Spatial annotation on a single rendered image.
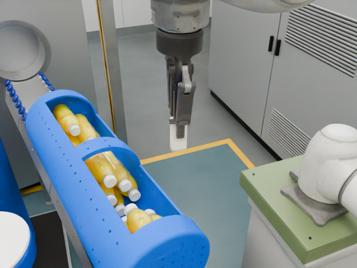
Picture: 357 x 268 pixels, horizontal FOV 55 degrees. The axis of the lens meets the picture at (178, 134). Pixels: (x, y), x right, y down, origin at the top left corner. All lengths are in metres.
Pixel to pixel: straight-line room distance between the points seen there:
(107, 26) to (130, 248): 1.08
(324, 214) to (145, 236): 0.58
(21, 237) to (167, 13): 0.86
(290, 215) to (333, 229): 0.13
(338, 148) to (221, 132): 2.38
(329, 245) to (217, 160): 1.97
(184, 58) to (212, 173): 2.36
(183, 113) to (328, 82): 1.87
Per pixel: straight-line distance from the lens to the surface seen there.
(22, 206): 2.15
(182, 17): 0.51
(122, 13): 5.69
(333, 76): 2.35
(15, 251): 1.15
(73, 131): 1.35
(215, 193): 2.69
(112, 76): 1.74
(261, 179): 1.25
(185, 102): 0.56
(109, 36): 1.67
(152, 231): 0.84
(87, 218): 0.97
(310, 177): 1.10
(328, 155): 1.04
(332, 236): 1.14
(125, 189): 1.15
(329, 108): 2.42
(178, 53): 0.53
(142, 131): 3.35
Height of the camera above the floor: 1.89
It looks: 35 degrees down
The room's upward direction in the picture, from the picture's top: straight up
